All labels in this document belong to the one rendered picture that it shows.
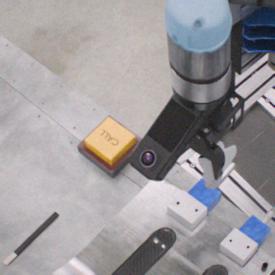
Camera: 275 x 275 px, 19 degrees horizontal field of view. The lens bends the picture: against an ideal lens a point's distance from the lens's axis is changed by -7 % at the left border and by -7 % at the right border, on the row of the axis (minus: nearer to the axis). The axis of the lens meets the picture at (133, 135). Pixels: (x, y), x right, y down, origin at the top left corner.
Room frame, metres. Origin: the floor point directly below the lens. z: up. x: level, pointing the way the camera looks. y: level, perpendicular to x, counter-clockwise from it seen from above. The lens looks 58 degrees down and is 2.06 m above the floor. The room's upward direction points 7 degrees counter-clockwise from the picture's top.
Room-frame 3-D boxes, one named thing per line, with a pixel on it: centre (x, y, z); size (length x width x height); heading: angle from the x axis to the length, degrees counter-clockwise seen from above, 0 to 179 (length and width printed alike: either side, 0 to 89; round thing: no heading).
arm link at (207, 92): (0.61, -0.09, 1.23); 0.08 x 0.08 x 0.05
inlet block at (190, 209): (0.62, -0.10, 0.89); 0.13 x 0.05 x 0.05; 132
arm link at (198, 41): (0.61, -0.09, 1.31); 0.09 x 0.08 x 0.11; 170
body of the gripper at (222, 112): (0.61, -0.09, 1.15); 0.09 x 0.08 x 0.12; 132
